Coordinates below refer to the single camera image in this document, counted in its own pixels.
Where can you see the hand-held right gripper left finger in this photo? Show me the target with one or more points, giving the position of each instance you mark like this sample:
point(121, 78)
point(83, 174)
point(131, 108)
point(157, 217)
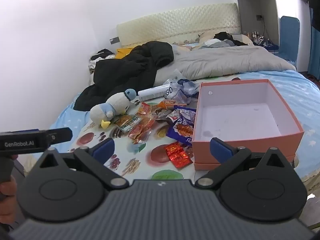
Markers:
point(103, 148)

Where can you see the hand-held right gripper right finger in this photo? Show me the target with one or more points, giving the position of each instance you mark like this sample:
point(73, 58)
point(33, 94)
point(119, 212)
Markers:
point(220, 150)

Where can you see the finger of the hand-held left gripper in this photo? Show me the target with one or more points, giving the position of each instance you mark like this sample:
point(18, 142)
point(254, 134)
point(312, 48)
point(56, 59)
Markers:
point(61, 133)

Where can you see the red foil snack packet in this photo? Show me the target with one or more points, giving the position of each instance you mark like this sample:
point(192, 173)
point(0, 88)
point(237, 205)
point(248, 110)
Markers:
point(178, 155)

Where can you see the purple snack bag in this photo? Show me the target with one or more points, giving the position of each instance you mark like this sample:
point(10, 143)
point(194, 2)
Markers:
point(183, 127)

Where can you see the pile of snack packets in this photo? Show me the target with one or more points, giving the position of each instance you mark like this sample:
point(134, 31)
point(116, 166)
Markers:
point(142, 127)

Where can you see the pink cardboard box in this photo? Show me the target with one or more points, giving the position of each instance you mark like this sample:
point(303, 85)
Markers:
point(237, 110)

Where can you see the person's left hand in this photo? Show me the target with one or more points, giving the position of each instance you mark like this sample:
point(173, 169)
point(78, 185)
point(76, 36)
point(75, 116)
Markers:
point(7, 190)

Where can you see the fruit-printed cloth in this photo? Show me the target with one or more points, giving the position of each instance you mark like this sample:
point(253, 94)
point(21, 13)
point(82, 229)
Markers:
point(140, 160)

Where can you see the plush penguin toy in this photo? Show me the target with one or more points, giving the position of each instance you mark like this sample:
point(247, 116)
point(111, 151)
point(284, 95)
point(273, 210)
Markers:
point(117, 102)

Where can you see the crumpled clear plastic bag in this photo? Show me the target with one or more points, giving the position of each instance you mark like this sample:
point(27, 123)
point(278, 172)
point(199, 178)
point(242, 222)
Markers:
point(185, 90)

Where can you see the white tube bottle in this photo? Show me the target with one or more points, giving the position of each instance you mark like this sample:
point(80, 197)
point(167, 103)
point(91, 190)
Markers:
point(152, 93)

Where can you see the black puffer jacket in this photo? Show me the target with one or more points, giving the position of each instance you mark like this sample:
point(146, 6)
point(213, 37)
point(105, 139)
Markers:
point(125, 67)

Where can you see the heap of clothes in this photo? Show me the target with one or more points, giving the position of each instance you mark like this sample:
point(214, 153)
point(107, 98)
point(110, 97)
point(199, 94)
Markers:
point(100, 56)

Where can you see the grey duvet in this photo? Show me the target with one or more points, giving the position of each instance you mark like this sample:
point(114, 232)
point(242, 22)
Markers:
point(220, 60)

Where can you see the yellow cloth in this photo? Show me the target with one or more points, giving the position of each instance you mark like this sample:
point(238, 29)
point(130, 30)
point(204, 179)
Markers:
point(122, 53)

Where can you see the black garment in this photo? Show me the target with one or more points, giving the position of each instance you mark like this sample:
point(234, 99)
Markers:
point(225, 36)

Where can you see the row of cosmetic bottles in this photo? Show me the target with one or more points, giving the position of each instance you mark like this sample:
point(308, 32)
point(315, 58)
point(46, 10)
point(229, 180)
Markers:
point(255, 36)

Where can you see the blue chair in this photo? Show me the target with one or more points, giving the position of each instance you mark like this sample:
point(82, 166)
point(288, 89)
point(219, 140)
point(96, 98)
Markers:
point(288, 37)

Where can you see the cream padded headboard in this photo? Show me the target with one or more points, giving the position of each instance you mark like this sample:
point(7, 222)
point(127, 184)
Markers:
point(175, 22)

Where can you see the blue curtain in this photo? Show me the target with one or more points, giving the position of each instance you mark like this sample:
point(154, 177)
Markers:
point(313, 50)

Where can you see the grey wall socket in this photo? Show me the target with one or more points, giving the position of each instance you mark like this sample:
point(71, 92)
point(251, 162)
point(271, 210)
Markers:
point(114, 40)

